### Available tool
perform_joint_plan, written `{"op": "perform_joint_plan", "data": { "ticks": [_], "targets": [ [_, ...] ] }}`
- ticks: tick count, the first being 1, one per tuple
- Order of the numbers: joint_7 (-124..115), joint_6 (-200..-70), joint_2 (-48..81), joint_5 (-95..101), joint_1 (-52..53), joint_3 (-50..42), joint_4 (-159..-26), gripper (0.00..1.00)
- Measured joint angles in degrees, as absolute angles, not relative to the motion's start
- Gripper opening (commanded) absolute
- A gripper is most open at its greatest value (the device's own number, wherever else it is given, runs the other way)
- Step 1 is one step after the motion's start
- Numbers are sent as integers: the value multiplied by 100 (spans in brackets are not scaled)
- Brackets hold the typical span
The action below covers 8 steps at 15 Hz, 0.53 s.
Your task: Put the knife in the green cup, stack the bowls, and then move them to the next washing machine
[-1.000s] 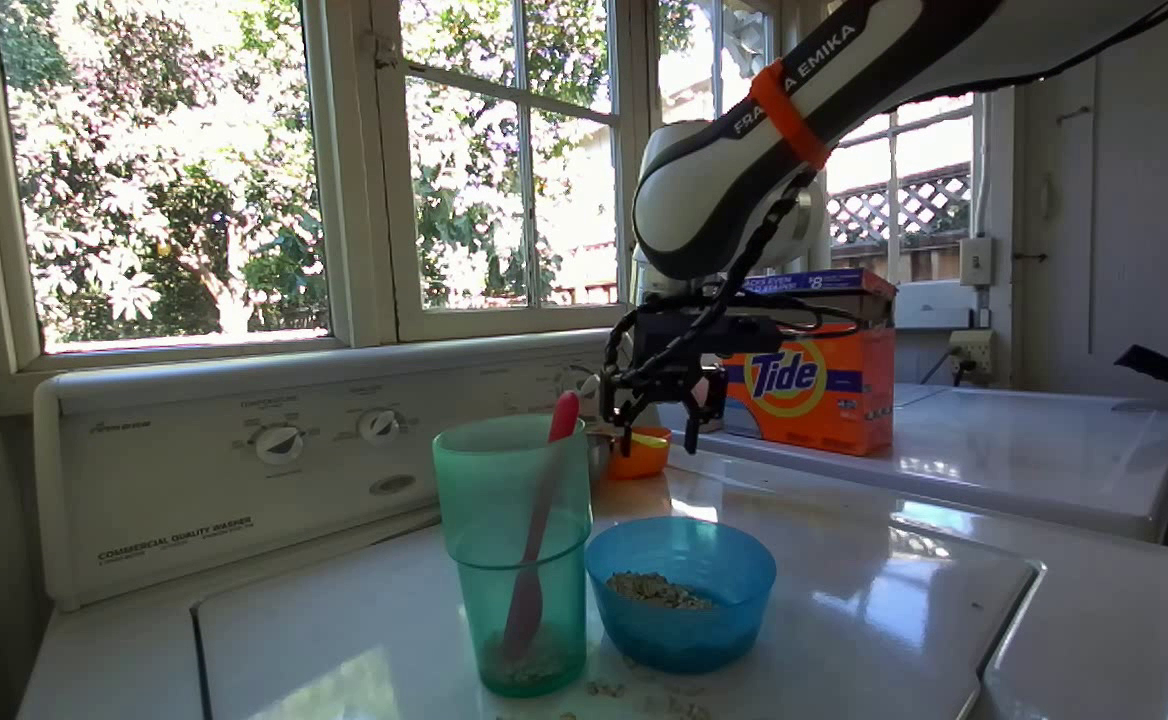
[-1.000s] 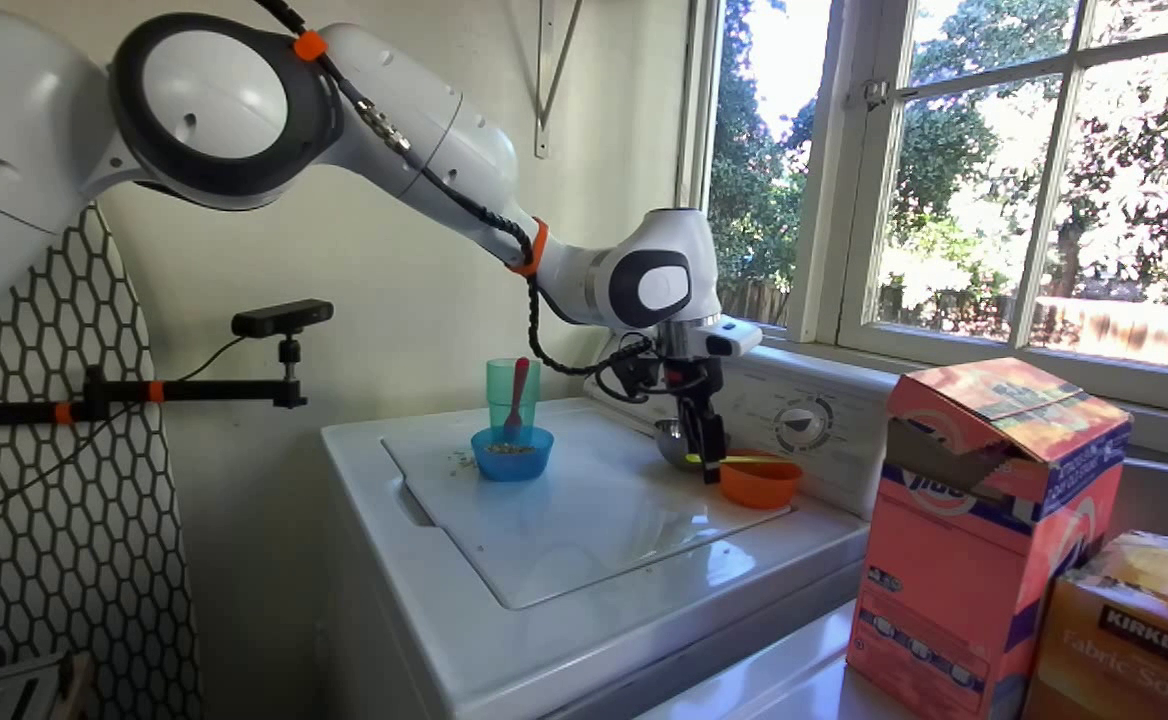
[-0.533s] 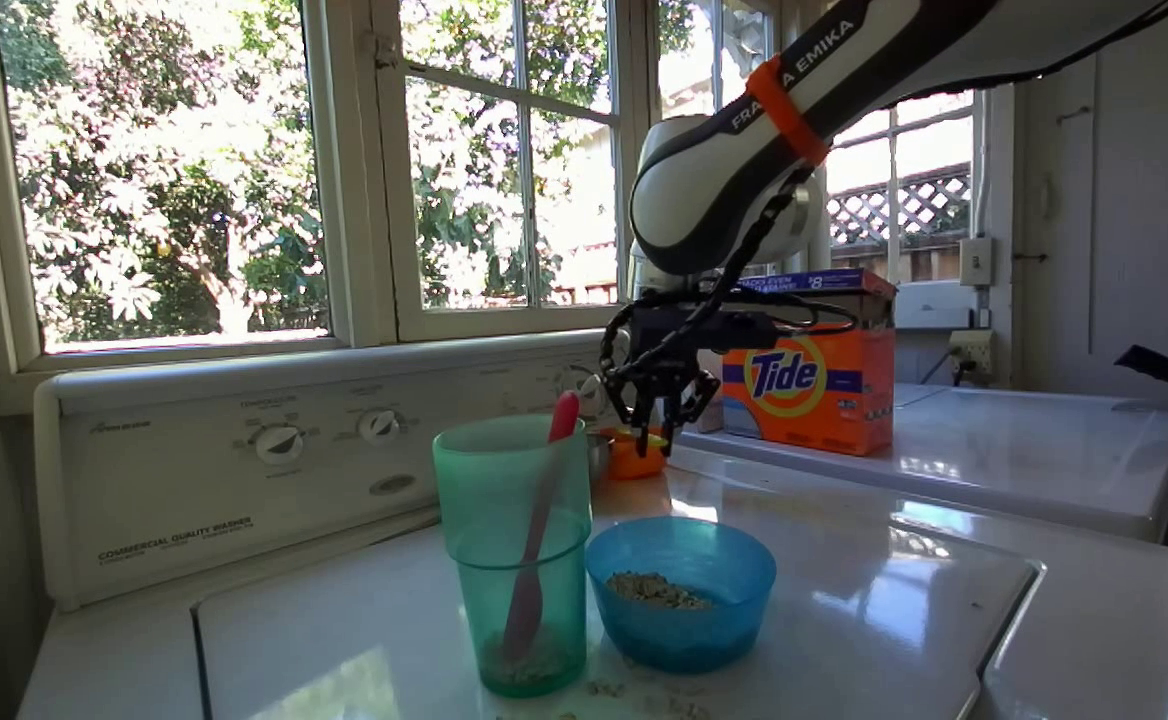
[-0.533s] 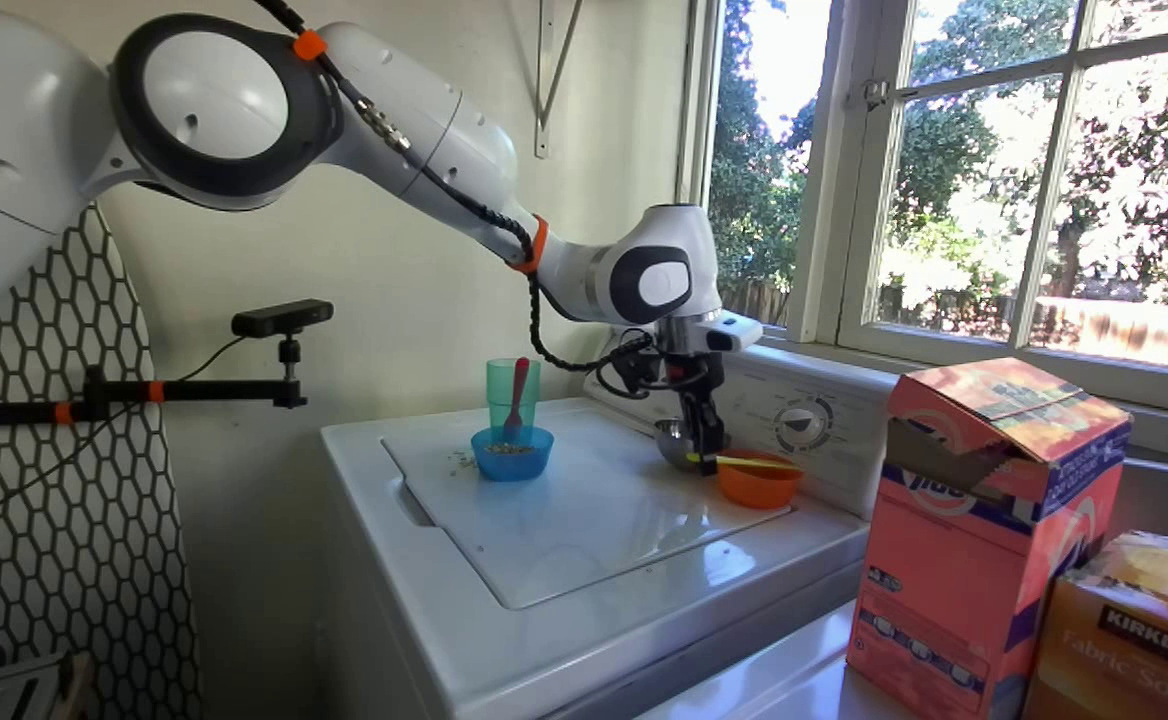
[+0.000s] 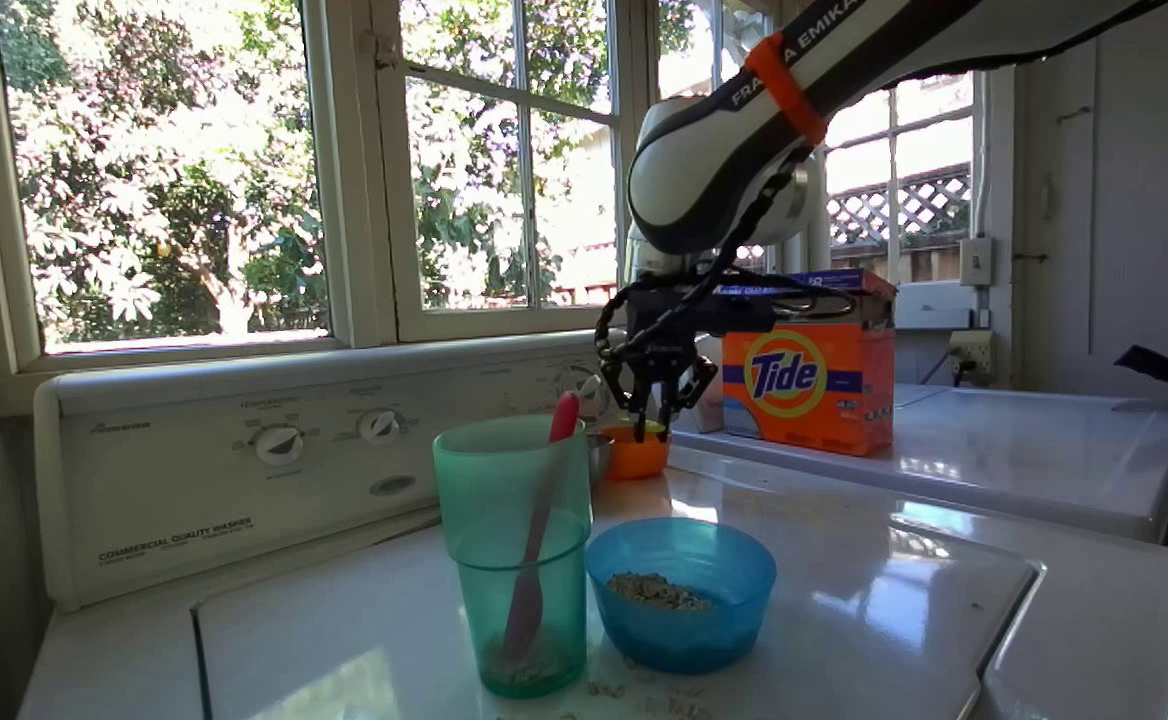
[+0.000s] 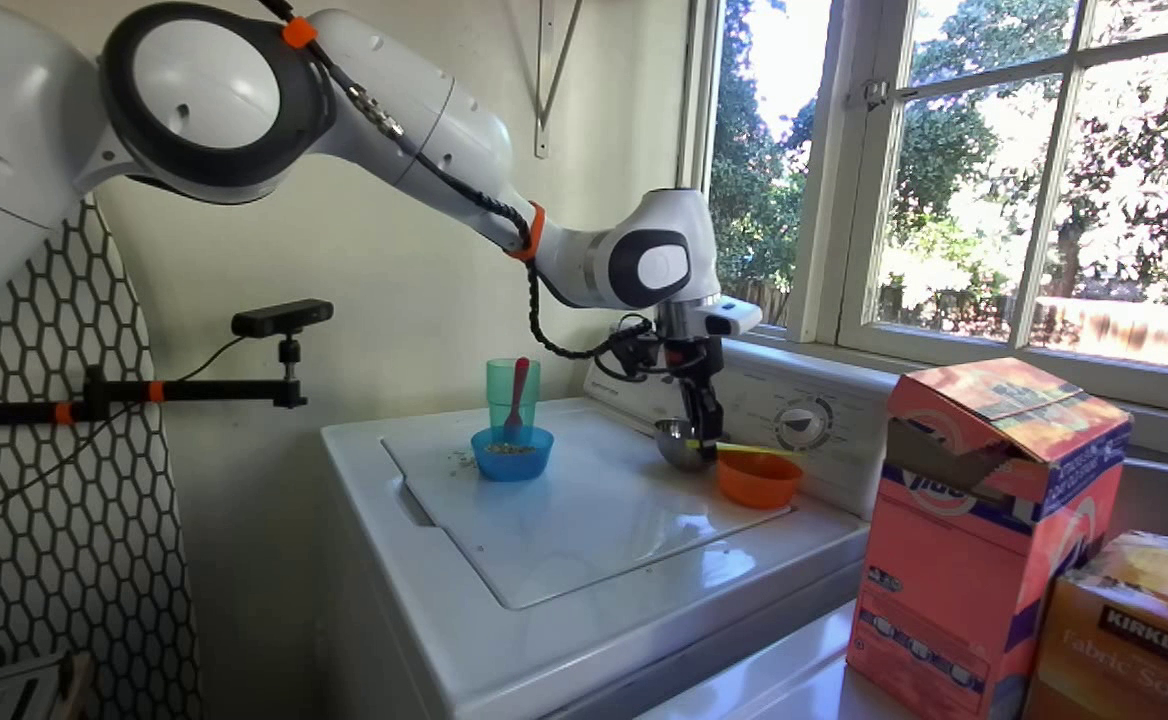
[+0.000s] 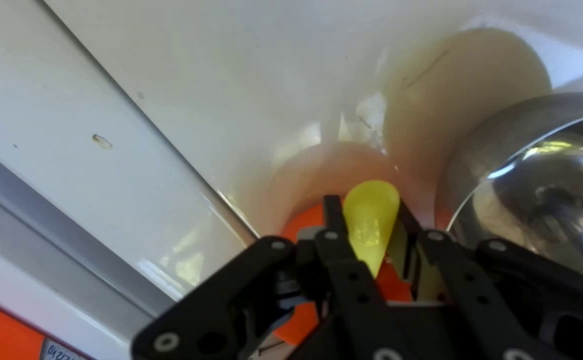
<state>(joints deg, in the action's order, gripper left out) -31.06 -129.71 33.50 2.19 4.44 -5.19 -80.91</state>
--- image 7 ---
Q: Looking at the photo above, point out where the silver metal bowl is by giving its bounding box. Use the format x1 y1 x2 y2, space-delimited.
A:
435 93 583 288

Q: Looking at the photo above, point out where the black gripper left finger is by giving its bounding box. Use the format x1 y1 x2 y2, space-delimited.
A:
130 195 399 360

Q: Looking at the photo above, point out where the white dryer machine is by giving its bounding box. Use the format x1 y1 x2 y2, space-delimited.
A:
0 237 140 360

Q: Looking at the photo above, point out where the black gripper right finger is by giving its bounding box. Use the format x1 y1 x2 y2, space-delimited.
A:
389 198 583 360

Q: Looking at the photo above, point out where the orange plastic bowl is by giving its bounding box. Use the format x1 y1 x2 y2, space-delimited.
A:
277 203 417 349

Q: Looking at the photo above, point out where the yellow-green toothbrush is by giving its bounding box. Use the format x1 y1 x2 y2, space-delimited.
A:
341 179 401 279

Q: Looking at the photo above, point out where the white washing machine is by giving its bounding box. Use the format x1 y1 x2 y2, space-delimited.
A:
0 0 583 360

